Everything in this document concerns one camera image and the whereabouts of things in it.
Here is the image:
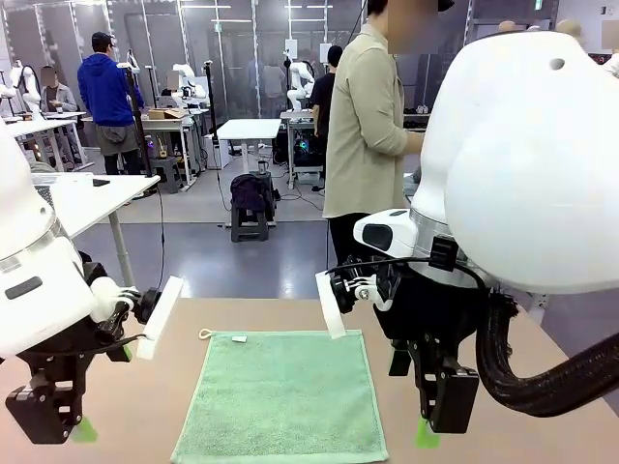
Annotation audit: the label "small white standing desk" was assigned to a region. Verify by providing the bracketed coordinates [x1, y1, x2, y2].
[216, 118, 283, 228]

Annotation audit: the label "black backpack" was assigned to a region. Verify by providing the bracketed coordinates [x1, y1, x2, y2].
[229, 172, 278, 217]

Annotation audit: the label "grey step stool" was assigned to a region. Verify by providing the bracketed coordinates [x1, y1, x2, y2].
[152, 157, 183, 195]

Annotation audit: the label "person in blue hoodie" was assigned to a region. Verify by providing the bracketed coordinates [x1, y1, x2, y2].
[76, 31, 146, 176]

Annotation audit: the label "black right camera cable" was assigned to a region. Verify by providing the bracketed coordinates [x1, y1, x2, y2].
[324, 235, 490, 291]

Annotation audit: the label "computer with coloured lights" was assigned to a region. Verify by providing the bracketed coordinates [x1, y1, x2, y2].
[292, 134, 324, 168]

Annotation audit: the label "cardboard box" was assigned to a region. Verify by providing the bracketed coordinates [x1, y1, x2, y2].
[147, 106, 189, 121]

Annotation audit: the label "green terry towel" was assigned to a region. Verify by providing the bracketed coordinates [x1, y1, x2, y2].
[169, 328, 391, 464]

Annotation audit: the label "long white work tables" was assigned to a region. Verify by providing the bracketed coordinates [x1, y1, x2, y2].
[0, 118, 88, 171]

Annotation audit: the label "person in beige shirt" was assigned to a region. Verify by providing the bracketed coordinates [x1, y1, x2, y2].
[322, 0, 456, 281]

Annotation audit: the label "white side table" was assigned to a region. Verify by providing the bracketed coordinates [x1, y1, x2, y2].
[29, 172, 162, 287]

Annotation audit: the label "white robot workbench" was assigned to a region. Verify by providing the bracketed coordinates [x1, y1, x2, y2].
[279, 109, 326, 189]

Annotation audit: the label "seated person in grey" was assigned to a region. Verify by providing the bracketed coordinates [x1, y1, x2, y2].
[40, 66, 81, 117]

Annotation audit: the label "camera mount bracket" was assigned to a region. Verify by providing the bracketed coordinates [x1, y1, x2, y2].
[327, 263, 403, 315]
[89, 277, 162, 345]

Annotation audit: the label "white desk with box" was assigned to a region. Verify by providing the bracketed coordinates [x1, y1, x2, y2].
[139, 113, 200, 189]

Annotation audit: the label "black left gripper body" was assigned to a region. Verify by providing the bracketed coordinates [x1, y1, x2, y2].
[16, 321, 130, 388]

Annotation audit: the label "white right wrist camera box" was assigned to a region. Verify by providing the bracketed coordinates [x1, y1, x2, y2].
[314, 271, 348, 340]

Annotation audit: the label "right camera mount bracket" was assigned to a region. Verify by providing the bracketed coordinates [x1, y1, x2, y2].
[327, 263, 403, 315]

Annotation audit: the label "black tripod pole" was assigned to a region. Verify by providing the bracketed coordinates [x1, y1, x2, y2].
[202, 60, 220, 141]
[124, 47, 157, 179]

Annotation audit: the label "black step stool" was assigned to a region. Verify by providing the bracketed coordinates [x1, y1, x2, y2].
[229, 192, 278, 244]

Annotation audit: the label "seated worker dark top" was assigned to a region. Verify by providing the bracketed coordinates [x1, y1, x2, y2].
[163, 70, 184, 98]

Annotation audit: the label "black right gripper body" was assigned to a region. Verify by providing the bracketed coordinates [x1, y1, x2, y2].
[375, 265, 485, 357]

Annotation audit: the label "mannequin in orange jacket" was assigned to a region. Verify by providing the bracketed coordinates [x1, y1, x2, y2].
[555, 18, 586, 38]

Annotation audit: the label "white shoe rack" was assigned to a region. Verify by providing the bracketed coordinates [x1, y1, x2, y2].
[403, 104, 432, 131]

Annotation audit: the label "person in black clothes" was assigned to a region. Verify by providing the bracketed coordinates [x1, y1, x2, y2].
[309, 44, 343, 193]

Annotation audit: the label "left camera mount bracket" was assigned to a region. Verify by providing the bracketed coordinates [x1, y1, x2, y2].
[89, 277, 162, 345]

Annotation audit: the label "person's right forearm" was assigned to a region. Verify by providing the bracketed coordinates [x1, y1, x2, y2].
[399, 130, 427, 157]

